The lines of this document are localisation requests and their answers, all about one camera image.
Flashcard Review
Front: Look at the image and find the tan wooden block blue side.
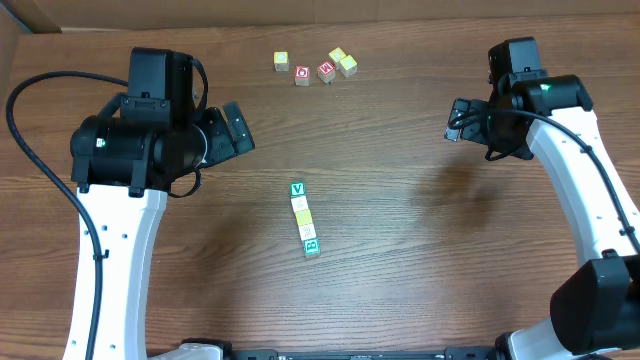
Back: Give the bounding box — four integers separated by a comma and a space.
298, 223, 317, 242

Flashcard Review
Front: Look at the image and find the yellow wooden block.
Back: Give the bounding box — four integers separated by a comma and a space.
294, 209, 313, 227
273, 51, 289, 72
329, 47, 346, 69
340, 55, 358, 78

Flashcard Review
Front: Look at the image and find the white wooden block red drawing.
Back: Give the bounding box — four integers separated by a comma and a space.
291, 196, 309, 213

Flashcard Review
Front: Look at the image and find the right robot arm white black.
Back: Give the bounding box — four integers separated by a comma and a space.
444, 75, 639, 359

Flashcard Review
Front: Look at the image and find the red wooden block letter E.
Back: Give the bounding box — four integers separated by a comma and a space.
317, 61, 336, 84

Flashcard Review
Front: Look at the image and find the white wooden block green side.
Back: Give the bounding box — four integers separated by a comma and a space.
289, 182, 306, 198

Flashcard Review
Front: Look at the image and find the red wooden block letter O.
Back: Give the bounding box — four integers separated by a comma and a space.
294, 66, 310, 86

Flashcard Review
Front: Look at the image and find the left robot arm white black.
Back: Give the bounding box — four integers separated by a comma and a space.
62, 101, 250, 360

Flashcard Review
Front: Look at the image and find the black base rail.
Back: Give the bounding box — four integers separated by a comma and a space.
223, 346, 506, 360

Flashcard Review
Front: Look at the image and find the green wooden block letter B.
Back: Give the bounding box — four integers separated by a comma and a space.
303, 238, 321, 257

